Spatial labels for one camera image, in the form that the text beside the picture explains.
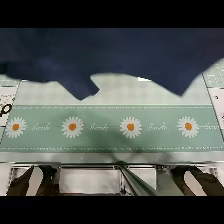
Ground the navy blue garment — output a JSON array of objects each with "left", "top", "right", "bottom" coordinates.
[{"left": 0, "top": 27, "right": 224, "bottom": 102}]

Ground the silver frame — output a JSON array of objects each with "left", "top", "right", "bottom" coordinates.
[{"left": 0, "top": 161, "right": 224, "bottom": 197}]

